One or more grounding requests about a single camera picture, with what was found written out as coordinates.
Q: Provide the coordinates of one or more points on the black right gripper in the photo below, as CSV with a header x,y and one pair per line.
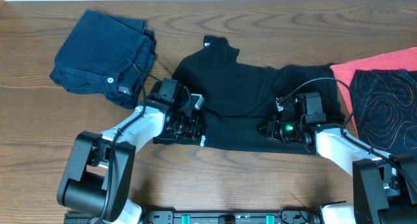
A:
x,y
274,123

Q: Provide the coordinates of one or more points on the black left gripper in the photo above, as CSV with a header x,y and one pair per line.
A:
x,y
193,132

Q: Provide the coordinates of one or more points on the black t-shirt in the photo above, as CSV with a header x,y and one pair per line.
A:
x,y
238,97

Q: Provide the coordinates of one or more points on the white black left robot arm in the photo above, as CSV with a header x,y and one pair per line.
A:
x,y
96,180

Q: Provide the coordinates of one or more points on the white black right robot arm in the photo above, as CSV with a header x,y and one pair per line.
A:
x,y
384,186

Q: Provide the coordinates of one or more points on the black swirl patterned garment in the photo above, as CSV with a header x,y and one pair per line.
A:
x,y
385,109

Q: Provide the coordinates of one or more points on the folded navy blue shorts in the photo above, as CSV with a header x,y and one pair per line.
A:
x,y
107,55

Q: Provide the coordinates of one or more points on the red cloth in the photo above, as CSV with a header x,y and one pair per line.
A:
x,y
397,60

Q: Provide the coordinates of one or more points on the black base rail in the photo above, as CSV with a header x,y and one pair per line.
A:
x,y
169,217

